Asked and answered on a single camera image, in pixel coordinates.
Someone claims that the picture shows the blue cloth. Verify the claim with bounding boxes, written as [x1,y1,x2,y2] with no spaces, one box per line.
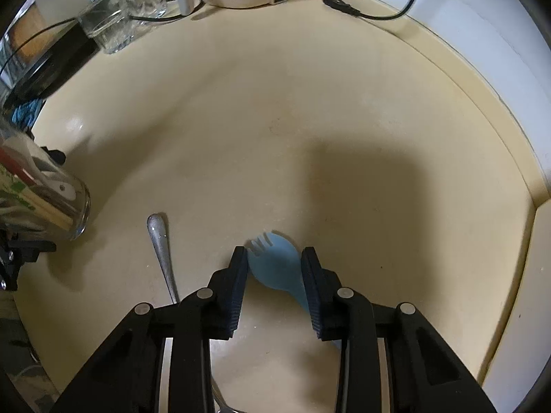
[12,99,46,125]

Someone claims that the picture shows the large metal spoon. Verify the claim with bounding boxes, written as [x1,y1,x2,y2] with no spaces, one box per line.
[146,213,248,413]

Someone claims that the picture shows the black electric griddle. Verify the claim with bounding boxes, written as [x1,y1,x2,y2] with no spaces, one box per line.
[9,21,102,108]

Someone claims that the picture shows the large ribbed glass tumbler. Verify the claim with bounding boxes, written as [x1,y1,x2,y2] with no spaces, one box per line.
[77,0,136,55]

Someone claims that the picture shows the tall clear glass cup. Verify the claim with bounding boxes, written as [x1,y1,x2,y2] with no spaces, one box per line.
[0,112,92,242]

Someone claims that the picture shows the black kettle cord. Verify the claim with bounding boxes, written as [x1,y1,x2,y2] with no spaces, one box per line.
[129,2,203,23]

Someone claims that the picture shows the small glass tumbler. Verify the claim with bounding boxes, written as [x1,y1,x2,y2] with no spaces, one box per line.
[125,0,168,20]

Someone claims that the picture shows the blue plastic spork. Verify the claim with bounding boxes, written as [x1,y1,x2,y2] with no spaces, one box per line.
[246,230,345,351]

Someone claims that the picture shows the white cutting board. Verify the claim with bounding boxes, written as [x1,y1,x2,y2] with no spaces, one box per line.
[482,200,551,396]

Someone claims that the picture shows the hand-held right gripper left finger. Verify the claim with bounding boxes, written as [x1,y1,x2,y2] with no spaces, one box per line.
[51,246,250,413]

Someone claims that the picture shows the chopsticks with green print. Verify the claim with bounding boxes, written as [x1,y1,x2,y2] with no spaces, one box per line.
[0,168,31,201]

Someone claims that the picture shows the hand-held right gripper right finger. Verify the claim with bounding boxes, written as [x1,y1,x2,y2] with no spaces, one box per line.
[300,247,498,413]

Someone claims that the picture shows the brown wooden chopsticks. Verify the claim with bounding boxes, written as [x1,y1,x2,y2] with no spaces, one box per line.
[17,187,75,231]

